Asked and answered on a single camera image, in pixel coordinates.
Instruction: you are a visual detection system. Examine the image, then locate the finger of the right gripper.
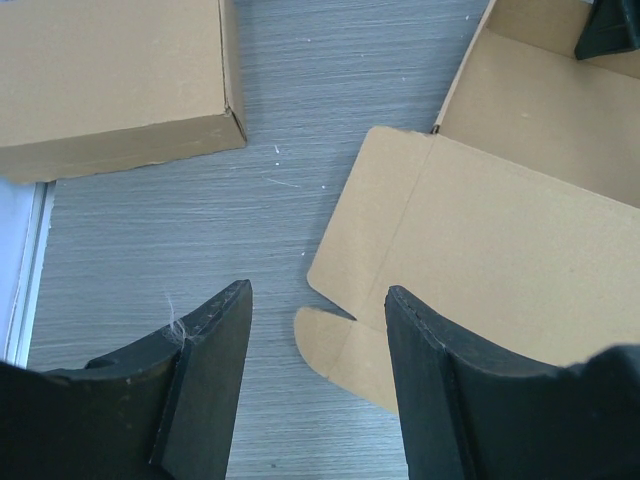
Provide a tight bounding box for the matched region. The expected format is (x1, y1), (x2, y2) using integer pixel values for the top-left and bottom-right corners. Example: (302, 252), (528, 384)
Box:
(574, 0), (639, 60)

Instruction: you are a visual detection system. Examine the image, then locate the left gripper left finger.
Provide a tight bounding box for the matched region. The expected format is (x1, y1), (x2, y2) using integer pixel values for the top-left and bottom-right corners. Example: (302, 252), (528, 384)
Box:
(1, 280), (253, 479)

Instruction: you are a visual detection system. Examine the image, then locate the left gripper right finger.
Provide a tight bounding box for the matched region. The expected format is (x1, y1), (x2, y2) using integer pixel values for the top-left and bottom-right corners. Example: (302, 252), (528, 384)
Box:
(385, 286), (639, 479)

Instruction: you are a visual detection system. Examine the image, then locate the brown cardboard box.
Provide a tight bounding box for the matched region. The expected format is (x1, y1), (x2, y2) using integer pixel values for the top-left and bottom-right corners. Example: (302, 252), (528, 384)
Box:
(1, 1), (247, 184)

